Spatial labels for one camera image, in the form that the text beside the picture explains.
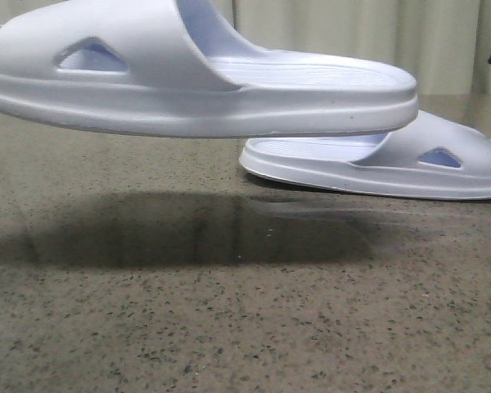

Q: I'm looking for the beige curtain backdrop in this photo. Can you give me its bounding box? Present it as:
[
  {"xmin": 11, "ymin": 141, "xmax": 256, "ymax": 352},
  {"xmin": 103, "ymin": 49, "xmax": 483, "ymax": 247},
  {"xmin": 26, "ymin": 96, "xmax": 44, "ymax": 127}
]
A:
[{"xmin": 0, "ymin": 0, "xmax": 491, "ymax": 97}]

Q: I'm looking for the pale blue slipper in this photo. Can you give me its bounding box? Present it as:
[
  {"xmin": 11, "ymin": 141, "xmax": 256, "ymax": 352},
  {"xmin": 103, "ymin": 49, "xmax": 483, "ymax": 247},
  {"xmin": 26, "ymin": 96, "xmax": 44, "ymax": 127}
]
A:
[
  {"xmin": 0, "ymin": 1, "xmax": 418, "ymax": 138},
  {"xmin": 239, "ymin": 111, "xmax": 491, "ymax": 200}
]

